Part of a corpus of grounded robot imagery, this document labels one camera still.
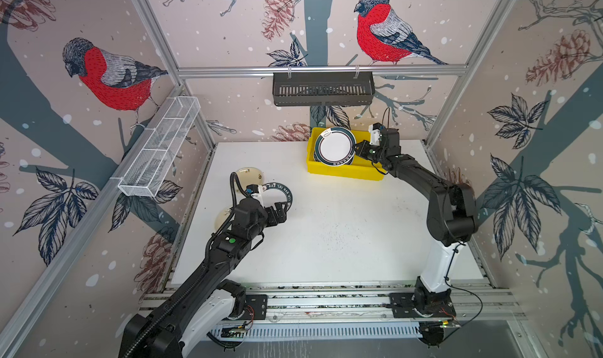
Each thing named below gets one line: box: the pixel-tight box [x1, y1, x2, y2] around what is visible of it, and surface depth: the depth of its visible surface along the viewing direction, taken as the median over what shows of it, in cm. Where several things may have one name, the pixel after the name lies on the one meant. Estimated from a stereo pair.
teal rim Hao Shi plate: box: [262, 182, 293, 212], surface depth 105 cm
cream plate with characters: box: [236, 167, 264, 193], surface depth 110 cm
